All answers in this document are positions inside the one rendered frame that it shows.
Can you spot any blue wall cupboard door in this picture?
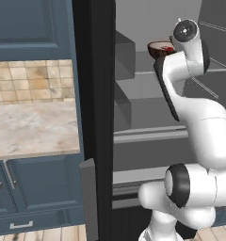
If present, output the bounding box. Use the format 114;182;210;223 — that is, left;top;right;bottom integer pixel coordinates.
0;0;77;61

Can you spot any grey fridge shelf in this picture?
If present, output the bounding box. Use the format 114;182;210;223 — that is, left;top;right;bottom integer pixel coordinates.
134;51;226;76
117;97;194;132
113;125;190;145

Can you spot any silver drawer handle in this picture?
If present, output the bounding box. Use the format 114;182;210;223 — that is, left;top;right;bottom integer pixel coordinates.
8;220;35;231

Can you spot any grey fridge door handle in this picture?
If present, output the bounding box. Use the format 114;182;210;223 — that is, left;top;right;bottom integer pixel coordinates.
79;157;100;241

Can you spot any blue drawer front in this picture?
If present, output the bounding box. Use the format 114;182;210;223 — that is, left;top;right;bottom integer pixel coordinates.
0;206;87;237

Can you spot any black fridge door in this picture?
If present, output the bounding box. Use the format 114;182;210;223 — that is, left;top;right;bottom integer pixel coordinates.
72;0;117;241

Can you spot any black fridge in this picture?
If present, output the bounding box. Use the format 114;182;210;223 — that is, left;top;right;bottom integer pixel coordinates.
112;0;226;241

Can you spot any grey fridge door with racks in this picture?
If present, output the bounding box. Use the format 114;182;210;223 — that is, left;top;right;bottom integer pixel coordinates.
181;0;226;111

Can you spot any grey fridge door bin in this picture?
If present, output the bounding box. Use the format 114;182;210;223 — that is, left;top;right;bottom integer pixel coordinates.
114;29;137;81
114;81;133;133

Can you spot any brown bowl with steak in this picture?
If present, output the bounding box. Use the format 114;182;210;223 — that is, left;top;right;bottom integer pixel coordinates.
147;40;177;60

